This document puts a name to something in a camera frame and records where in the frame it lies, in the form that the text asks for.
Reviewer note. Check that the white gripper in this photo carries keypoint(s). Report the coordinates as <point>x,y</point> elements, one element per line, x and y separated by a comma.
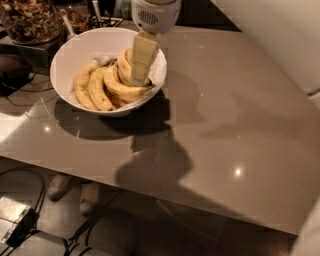
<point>156,16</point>

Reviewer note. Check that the yellow banana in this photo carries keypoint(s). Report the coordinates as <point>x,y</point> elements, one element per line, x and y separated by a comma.
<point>124,67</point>
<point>81,82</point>
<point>123,92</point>
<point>96,90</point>

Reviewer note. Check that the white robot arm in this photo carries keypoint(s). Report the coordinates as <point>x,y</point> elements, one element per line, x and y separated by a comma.
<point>240,107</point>

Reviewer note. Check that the white bowl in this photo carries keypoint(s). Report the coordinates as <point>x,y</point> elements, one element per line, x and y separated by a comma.
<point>83,48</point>

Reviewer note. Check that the dark round object left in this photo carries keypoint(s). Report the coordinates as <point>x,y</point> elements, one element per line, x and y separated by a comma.
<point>14,73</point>

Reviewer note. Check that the right white sock foot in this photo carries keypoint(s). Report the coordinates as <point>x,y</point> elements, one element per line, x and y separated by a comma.
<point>89,198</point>

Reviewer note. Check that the white sock foot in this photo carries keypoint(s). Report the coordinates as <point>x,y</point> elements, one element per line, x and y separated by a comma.
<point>59,187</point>
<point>89,198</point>

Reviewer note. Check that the left white sock foot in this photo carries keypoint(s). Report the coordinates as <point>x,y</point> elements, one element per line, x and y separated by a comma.
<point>59,187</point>

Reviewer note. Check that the silver box on floor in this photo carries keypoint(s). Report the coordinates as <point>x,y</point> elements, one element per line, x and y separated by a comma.
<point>15,220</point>

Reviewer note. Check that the black wire tray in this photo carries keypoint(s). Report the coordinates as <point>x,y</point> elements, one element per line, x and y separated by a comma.
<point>102,14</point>

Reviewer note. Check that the white spoon handle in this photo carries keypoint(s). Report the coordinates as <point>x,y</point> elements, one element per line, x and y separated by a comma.
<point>68,25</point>

